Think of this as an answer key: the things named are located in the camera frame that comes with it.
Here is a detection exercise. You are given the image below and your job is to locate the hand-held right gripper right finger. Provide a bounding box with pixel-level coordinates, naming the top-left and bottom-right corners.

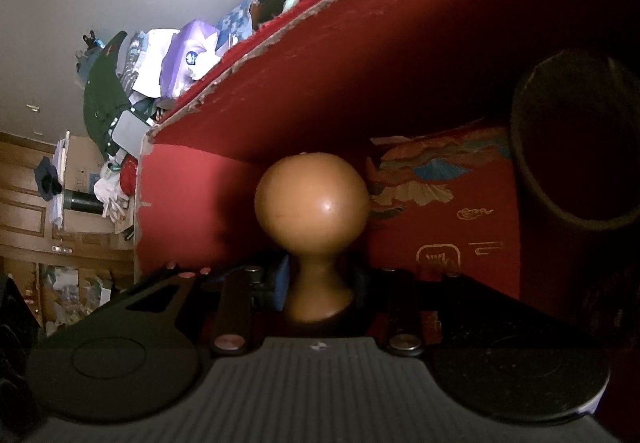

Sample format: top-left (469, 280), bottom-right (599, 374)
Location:
top-left (352, 268), bottom-right (501, 356)

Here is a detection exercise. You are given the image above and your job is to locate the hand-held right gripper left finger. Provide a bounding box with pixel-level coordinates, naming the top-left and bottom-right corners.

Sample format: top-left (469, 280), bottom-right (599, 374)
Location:
top-left (125, 258), bottom-right (291, 356)

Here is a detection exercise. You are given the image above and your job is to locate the brown wooden gourd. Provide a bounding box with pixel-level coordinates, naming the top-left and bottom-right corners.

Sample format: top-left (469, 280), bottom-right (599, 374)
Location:
top-left (254, 152), bottom-right (371, 324)

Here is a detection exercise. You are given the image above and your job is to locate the red cardboard box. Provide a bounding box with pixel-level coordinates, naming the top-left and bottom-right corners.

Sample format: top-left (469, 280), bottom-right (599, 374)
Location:
top-left (132, 0), bottom-right (640, 349)

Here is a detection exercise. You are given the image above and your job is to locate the red printed gift box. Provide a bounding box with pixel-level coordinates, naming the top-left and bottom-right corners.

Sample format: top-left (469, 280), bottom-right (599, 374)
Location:
top-left (366, 123), bottom-right (523, 304)

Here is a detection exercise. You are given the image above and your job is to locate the red cloth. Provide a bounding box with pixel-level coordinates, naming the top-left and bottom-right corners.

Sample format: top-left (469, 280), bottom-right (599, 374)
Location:
top-left (119, 156), bottom-right (139, 196)

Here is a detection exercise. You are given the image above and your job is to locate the white plastic bag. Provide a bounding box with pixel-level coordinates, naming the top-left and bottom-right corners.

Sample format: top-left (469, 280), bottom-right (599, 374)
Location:
top-left (94, 163), bottom-right (135, 226)

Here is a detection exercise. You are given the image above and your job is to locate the small grey box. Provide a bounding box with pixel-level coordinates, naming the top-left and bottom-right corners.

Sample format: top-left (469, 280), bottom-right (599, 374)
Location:
top-left (112, 110), bottom-right (151, 156)

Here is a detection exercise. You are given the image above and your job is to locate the black flask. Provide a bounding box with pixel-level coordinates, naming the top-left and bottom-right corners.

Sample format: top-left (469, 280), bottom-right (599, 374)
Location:
top-left (62, 190), bottom-right (106, 217)

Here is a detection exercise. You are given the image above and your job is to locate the purple plastic packet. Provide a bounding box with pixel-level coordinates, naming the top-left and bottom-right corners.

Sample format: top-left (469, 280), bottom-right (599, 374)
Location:
top-left (159, 20), bottom-right (223, 100)

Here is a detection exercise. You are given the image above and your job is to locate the dark cylindrical container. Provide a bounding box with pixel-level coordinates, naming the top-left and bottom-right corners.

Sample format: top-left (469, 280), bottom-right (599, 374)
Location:
top-left (510, 48), bottom-right (640, 231)

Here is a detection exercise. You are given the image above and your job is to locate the dark blue cloth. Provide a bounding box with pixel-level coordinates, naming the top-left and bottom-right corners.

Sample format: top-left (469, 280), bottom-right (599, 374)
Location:
top-left (35, 157), bottom-right (64, 202)

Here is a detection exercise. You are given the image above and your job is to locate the dark green garment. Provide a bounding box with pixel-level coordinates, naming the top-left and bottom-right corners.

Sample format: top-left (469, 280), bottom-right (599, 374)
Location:
top-left (82, 30), bottom-right (135, 160)

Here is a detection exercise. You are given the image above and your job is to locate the blue printed packet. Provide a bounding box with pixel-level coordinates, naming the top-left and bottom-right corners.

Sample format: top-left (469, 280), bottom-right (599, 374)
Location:
top-left (215, 0), bottom-right (275, 59)

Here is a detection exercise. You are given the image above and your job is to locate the wooden cabinet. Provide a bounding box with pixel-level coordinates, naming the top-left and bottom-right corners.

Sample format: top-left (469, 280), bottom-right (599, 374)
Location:
top-left (0, 130), bottom-right (136, 329)

